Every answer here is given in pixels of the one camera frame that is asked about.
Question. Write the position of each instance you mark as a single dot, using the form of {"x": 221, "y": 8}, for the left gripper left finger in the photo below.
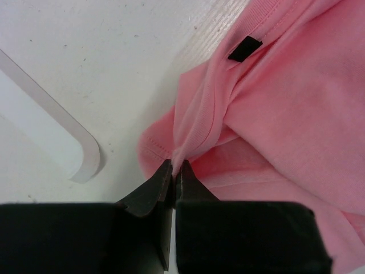
{"x": 153, "y": 197}

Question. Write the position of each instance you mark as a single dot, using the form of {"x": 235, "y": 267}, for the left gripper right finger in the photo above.
{"x": 189, "y": 188}

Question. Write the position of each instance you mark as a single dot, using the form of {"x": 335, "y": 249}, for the pink t shirt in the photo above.
{"x": 277, "y": 113}

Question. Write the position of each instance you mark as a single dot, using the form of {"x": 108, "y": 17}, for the white clothes rack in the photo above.
{"x": 47, "y": 123}

